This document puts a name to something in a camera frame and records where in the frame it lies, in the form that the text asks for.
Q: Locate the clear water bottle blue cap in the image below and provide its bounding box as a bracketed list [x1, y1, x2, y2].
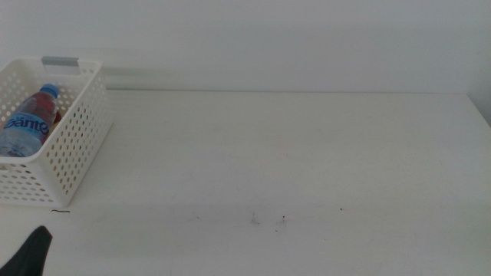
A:
[0, 83, 61, 159]

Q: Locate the white perforated plastic basket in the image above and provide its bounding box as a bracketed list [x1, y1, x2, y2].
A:
[0, 56, 114, 209]

